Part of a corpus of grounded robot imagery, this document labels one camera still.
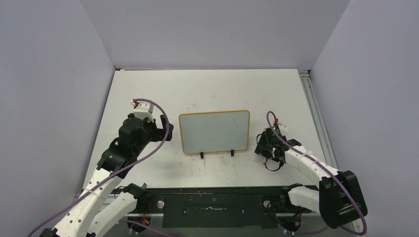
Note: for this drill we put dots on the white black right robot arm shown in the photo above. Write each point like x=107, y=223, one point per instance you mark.
x=337, y=198

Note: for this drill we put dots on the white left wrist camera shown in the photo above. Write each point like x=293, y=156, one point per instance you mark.
x=143, y=110

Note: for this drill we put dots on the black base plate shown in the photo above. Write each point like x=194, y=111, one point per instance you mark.
x=231, y=207

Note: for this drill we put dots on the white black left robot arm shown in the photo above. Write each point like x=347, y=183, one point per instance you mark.
x=83, y=217

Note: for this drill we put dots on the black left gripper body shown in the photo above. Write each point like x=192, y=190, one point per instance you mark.
x=151, y=133

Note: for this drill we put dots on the aluminium rail at table edge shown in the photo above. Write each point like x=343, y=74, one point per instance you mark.
x=321, y=130

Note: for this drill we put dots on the yellow framed small whiteboard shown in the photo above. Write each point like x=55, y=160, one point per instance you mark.
x=214, y=132

